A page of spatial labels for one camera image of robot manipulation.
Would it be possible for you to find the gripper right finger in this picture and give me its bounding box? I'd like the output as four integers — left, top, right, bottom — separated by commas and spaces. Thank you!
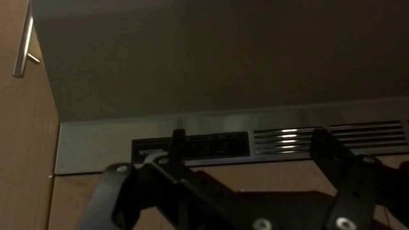
309, 127, 409, 230

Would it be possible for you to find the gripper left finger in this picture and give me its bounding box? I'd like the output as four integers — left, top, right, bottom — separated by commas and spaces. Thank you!
75, 129, 276, 230

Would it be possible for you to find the stainless steel kitchen hood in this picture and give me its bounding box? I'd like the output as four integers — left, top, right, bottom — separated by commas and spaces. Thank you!
30, 0, 409, 175

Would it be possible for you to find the wooden cabinet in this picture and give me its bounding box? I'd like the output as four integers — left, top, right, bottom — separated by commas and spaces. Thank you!
48, 154, 409, 230

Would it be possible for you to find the wooden cabinet door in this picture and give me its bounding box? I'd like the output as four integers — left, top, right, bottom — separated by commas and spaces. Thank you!
0, 0, 61, 230

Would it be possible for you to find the silver cabinet door handle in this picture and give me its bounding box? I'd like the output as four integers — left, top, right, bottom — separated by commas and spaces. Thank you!
12, 0, 41, 79

